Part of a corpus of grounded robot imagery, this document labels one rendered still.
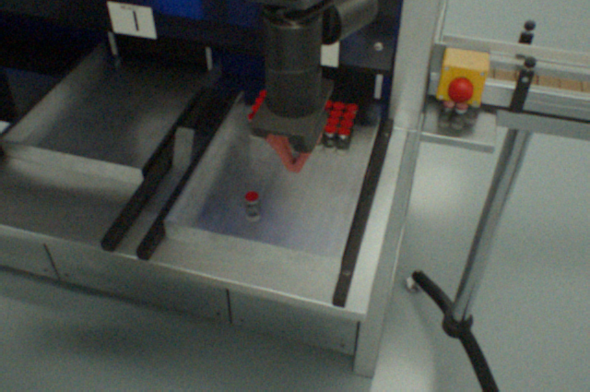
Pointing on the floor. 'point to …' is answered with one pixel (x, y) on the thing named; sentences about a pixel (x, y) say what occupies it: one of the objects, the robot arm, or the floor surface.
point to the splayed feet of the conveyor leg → (418, 280)
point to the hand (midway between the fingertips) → (293, 165)
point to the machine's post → (405, 121)
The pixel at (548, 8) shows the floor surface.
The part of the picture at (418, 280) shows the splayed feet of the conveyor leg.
